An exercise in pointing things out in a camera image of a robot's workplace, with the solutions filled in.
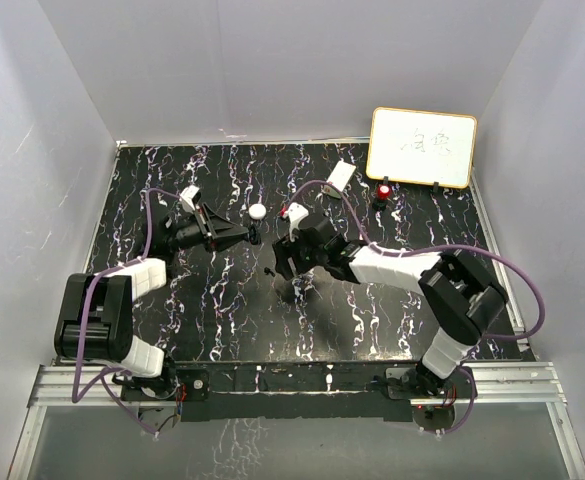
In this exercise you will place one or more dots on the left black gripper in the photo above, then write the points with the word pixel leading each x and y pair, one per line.
pixel 227 234

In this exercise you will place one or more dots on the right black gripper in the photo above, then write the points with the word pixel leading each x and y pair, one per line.
pixel 286 249

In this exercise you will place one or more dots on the white earbud charging case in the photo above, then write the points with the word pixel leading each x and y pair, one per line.
pixel 257 212

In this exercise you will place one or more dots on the black earbud charging case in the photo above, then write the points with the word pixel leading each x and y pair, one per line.
pixel 254 236

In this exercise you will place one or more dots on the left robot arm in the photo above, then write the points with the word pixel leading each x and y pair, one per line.
pixel 95 322

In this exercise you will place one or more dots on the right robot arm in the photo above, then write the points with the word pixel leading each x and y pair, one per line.
pixel 463 295

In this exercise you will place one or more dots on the white cardboard box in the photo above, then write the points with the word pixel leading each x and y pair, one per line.
pixel 338 180

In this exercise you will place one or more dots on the red emergency button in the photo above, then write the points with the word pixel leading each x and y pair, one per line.
pixel 383 193

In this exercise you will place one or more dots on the black front mounting bar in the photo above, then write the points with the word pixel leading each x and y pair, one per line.
pixel 296 390

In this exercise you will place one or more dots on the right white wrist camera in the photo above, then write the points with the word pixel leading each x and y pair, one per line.
pixel 293 215

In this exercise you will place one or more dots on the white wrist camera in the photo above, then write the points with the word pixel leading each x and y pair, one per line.
pixel 293 215
pixel 189 199

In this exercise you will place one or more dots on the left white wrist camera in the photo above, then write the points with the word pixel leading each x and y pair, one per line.
pixel 189 199

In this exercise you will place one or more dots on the white board yellow frame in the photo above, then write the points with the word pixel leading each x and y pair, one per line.
pixel 421 147

